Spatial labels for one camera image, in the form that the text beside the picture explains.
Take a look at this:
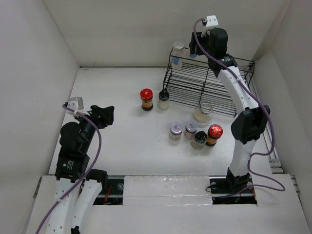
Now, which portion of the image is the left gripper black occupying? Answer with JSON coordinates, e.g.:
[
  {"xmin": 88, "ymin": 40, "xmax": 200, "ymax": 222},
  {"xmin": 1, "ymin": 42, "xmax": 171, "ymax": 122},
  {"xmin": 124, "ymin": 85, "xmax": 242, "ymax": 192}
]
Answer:
[{"xmin": 75, "ymin": 104, "xmax": 114, "ymax": 151}]

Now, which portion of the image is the red lid dark sauce jar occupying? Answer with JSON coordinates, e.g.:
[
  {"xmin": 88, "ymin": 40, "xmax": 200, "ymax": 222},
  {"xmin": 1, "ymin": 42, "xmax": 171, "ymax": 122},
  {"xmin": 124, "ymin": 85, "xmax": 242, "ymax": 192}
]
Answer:
[{"xmin": 140, "ymin": 88, "xmax": 154, "ymax": 111}]

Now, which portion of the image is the black cap white powder bottle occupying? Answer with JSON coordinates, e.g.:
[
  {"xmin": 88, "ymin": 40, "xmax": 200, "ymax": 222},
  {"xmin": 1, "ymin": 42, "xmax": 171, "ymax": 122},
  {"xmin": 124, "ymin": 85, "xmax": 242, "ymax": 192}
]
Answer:
[{"xmin": 157, "ymin": 89, "xmax": 170, "ymax": 110}]

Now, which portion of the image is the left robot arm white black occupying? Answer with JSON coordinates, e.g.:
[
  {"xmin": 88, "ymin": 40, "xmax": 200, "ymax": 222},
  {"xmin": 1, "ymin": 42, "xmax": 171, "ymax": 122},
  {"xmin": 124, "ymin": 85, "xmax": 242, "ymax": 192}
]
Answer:
[{"xmin": 42, "ymin": 103, "xmax": 115, "ymax": 234}]

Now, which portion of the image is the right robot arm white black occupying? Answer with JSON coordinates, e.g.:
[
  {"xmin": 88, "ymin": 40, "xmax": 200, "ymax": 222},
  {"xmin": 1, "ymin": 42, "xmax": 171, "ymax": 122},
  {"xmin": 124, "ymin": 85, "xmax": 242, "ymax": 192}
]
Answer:
[{"xmin": 189, "ymin": 28, "xmax": 272, "ymax": 196}]

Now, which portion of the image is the open clear glass jar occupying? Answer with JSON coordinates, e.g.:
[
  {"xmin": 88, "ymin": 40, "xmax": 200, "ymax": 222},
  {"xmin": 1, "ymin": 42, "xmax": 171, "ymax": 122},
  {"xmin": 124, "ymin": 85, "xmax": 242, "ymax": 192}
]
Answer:
[{"xmin": 194, "ymin": 102, "xmax": 214, "ymax": 124}]

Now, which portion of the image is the silver lid jar left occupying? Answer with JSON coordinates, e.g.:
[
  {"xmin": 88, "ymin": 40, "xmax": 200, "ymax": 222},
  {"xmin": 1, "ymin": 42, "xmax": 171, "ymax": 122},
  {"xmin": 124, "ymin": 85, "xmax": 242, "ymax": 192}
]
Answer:
[{"xmin": 169, "ymin": 122, "xmax": 183, "ymax": 140}]

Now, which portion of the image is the silver lid jar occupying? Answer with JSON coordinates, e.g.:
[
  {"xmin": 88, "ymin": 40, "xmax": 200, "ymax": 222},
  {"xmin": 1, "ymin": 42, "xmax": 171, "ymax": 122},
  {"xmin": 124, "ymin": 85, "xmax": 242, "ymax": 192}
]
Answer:
[
  {"xmin": 169, "ymin": 122, "xmax": 183, "ymax": 140},
  {"xmin": 184, "ymin": 120, "xmax": 198, "ymax": 139}
]

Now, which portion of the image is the silver lid jar right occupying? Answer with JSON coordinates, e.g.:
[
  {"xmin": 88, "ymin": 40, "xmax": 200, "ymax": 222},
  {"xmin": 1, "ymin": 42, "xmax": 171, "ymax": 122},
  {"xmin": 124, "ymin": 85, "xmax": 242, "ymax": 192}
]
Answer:
[{"xmin": 184, "ymin": 120, "xmax": 198, "ymax": 139}]

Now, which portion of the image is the red lid sauce jar front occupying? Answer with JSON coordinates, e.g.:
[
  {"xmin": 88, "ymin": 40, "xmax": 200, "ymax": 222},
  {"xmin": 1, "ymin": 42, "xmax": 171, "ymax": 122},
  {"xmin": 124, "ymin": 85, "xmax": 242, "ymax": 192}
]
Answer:
[{"xmin": 206, "ymin": 124, "xmax": 223, "ymax": 147}]

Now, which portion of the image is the black cap spice bottle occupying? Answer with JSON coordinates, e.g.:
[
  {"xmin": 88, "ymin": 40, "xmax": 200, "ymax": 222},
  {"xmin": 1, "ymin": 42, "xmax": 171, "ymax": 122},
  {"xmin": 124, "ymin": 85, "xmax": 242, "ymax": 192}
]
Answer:
[{"xmin": 191, "ymin": 131, "xmax": 207, "ymax": 150}]

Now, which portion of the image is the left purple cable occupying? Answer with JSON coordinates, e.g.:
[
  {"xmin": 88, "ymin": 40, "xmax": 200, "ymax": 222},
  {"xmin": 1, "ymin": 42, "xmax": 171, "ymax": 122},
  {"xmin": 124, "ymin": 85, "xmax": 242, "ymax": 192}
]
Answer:
[{"xmin": 36, "ymin": 103, "xmax": 102, "ymax": 234}]

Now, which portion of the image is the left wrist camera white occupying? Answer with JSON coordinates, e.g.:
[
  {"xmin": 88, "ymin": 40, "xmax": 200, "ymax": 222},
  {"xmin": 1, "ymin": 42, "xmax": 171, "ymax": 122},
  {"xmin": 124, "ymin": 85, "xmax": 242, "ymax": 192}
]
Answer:
[{"xmin": 66, "ymin": 97, "xmax": 84, "ymax": 113}]

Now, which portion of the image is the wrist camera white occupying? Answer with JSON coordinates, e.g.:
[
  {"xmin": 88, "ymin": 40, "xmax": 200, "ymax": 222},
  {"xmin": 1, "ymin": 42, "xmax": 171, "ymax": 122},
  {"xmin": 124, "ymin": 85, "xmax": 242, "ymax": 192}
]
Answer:
[
  {"xmin": 66, "ymin": 97, "xmax": 84, "ymax": 113},
  {"xmin": 202, "ymin": 15, "xmax": 218, "ymax": 28}
]

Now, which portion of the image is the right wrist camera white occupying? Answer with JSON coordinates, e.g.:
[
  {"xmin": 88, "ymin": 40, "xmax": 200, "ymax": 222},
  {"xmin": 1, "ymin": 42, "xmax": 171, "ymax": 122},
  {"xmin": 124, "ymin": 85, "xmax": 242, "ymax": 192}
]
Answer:
[{"xmin": 202, "ymin": 15, "xmax": 218, "ymax": 28}]

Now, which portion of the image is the black wire rack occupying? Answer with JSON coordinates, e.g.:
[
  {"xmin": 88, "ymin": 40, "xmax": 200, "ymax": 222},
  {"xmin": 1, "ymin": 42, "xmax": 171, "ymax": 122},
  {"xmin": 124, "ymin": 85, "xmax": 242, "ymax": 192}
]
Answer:
[{"xmin": 162, "ymin": 45, "xmax": 255, "ymax": 116}]

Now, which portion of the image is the right side metal rail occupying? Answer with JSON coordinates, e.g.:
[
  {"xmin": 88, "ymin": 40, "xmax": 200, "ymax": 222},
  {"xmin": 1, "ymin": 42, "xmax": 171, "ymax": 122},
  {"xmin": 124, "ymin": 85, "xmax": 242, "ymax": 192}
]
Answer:
[{"xmin": 250, "ymin": 80, "xmax": 284, "ymax": 174}]

